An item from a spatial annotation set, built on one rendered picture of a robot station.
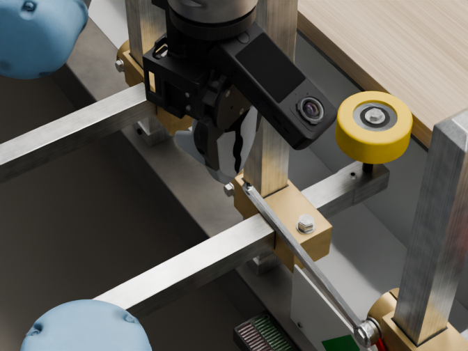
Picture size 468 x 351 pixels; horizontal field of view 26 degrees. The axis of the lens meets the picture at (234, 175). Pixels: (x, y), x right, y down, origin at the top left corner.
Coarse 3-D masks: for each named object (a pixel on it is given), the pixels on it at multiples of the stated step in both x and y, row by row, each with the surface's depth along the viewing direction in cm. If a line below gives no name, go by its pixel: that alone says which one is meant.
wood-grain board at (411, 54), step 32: (320, 0) 121; (352, 0) 121; (384, 0) 121; (416, 0) 121; (448, 0) 121; (320, 32) 118; (352, 32) 117; (384, 32) 117; (416, 32) 117; (448, 32) 117; (352, 64) 115; (384, 64) 114; (416, 64) 114; (448, 64) 114; (416, 96) 110; (448, 96) 110; (416, 128) 109
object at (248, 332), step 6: (246, 324) 114; (240, 330) 114; (246, 330) 114; (252, 330) 114; (246, 336) 113; (252, 336) 113; (258, 336) 113; (246, 342) 113; (252, 342) 113; (258, 342) 113; (264, 342) 113; (252, 348) 112; (258, 348) 112; (264, 348) 112; (270, 348) 112
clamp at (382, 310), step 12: (396, 288) 97; (384, 300) 96; (396, 300) 96; (372, 312) 97; (384, 312) 96; (384, 324) 95; (396, 324) 94; (384, 336) 96; (396, 336) 94; (408, 336) 93; (432, 336) 93; (444, 336) 93; (456, 336) 93; (396, 348) 95; (408, 348) 93; (420, 348) 92; (432, 348) 92; (444, 348) 92; (456, 348) 92
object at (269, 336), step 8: (256, 320) 114; (264, 320) 114; (256, 328) 114; (264, 328) 114; (272, 328) 114; (264, 336) 113; (272, 336) 113; (280, 336) 113; (272, 344) 112; (280, 344) 112; (288, 344) 112
